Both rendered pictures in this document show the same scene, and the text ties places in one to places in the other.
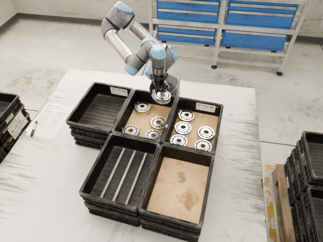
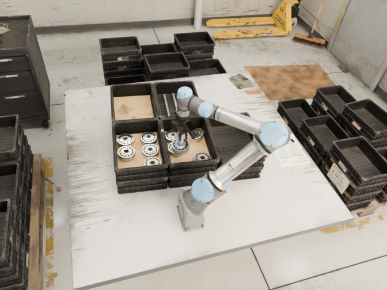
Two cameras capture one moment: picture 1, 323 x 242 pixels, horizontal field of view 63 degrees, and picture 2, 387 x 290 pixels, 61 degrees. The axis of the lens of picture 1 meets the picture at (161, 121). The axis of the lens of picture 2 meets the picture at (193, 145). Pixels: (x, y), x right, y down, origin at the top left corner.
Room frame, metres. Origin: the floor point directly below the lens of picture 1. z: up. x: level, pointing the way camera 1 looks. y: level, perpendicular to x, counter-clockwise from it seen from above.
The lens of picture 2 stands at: (2.34, -0.65, 2.31)
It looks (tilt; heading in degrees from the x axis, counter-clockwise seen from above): 45 degrees down; 147
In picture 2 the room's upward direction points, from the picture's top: 6 degrees clockwise
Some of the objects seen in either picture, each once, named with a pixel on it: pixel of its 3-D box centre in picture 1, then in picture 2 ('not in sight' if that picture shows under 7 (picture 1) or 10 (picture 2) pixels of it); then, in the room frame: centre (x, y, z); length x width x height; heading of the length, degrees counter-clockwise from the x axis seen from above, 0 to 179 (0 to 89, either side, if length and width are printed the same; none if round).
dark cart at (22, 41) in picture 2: not in sight; (16, 76); (-0.69, -0.75, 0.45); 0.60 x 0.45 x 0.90; 169
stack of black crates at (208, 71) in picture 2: not in sight; (203, 80); (-0.14, 0.97, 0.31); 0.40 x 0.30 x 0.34; 78
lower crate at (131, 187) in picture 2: not in sight; (139, 161); (1.04, -0.20, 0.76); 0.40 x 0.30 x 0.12; 163
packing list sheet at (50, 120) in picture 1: (49, 119); (287, 148); (1.30, 0.81, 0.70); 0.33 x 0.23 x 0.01; 169
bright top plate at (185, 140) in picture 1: (179, 141); (148, 137); (0.95, -0.10, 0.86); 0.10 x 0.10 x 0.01
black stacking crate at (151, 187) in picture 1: (178, 186); (133, 107); (0.65, -0.08, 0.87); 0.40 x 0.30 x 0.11; 163
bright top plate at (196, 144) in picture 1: (203, 146); (125, 139); (0.91, -0.24, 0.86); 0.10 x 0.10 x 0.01
